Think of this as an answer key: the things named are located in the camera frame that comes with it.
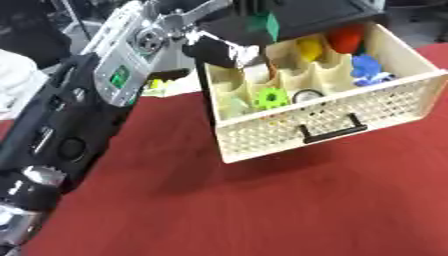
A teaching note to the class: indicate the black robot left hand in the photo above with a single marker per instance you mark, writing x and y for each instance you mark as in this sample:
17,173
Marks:
217,50

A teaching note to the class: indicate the green block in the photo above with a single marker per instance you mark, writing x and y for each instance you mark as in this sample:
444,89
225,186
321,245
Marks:
267,26

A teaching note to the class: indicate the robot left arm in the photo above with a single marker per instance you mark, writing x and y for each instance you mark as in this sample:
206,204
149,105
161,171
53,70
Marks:
64,133

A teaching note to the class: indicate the pale compartment drawer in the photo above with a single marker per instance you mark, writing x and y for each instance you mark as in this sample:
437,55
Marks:
326,110

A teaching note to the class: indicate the pale green toy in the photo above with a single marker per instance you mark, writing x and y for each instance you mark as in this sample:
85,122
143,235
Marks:
237,107

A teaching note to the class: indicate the small lime green object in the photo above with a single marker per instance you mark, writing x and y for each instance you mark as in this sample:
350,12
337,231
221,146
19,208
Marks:
156,83

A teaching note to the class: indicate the lime green gear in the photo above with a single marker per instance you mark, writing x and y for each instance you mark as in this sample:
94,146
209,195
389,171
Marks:
271,98

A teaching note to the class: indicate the yellow toy fruit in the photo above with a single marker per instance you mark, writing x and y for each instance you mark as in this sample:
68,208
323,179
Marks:
310,48

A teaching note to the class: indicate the red toy fruit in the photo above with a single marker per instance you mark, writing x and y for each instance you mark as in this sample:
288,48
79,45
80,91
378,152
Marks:
346,37

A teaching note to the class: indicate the blue and white toy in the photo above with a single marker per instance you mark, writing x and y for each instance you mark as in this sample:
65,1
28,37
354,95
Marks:
367,69

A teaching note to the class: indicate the white soft bag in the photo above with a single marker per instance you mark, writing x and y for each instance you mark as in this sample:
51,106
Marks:
16,83

